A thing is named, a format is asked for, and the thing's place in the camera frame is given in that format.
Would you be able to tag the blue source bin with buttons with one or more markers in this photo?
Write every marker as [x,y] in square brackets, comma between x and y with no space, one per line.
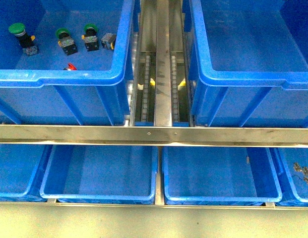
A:
[66,62]

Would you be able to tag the lower blue bin middle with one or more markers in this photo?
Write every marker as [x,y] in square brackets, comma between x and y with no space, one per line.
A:
[233,176]

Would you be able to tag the grey contact block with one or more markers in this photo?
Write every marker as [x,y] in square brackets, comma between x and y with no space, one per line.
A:
[108,41]

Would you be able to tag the green push button right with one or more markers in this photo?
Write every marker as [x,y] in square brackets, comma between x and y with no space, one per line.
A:
[90,38]

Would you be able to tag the empty blue middle bin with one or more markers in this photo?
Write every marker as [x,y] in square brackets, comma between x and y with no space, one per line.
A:
[248,62]

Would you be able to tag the green push button middle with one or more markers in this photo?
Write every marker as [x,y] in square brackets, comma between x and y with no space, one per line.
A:
[66,42]

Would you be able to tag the lower blue bin far left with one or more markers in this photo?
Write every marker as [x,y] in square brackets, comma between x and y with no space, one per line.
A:
[22,167]

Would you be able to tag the lower blue bin with parts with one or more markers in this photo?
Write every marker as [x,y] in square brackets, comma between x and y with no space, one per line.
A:
[294,190]

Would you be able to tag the green mushroom push button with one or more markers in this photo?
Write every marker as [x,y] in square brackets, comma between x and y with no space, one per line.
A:
[25,41]

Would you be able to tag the small metal parts pile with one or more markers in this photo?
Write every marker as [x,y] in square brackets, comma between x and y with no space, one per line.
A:
[302,172]

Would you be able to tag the steel centre divider rail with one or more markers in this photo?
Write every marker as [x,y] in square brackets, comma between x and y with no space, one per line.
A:
[163,104]

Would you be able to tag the metal roller rail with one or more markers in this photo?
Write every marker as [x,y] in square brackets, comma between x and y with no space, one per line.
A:
[145,116]

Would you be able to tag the front steel shelf rail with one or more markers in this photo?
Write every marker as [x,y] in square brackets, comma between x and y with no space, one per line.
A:
[154,136]

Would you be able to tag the red selector switch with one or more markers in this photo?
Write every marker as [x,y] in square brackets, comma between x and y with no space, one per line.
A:
[70,67]

